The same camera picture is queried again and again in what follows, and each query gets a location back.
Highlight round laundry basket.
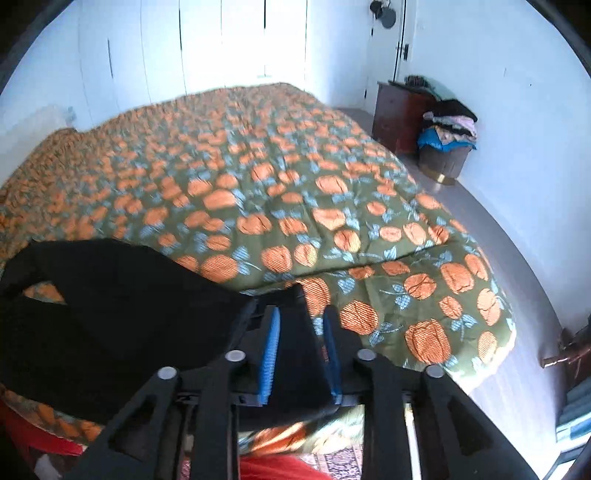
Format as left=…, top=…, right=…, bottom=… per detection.
left=418, top=144, right=472, bottom=186

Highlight pile of mixed clothes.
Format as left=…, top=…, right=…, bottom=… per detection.
left=418, top=99, right=479, bottom=152

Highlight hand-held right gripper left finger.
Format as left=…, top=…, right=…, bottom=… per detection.
left=65, top=298, right=283, bottom=480

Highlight white door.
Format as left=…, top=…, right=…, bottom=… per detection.
left=364, top=0, right=408, bottom=109

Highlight orange floral quilted blanket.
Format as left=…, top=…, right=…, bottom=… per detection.
left=0, top=82, right=517, bottom=455

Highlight brown wooden chair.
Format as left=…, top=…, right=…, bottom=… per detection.
left=541, top=314, right=591, bottom=407

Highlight patterned rug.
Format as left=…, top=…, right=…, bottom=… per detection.
left=178, top=450, right=370, bottom=480

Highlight white wardrobe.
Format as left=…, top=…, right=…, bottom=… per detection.
left=76, top=0, right=309, bottom=104

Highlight dark wooden dresser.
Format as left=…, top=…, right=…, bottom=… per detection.
left=372, top=82, right=437, bottom=157

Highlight folded clothes on dresser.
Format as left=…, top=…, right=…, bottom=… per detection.
left=403, top=74, right=455, bottom=100

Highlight black pants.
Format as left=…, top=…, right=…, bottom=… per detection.
left=0, top=239, right=365, bottom=430

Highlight dark bags on door hook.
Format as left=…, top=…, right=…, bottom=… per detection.
left=368, top=0, right=398, bottom=29

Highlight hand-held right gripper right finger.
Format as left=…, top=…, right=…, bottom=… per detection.
left=321, top=305, right=541, bottom=480

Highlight striped blue cloth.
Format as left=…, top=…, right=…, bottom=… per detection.
left=554, top=383, right=591, bottom=455

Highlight person's red clothing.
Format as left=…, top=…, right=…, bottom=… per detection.
left=0, top=401, right=86, bottom=457

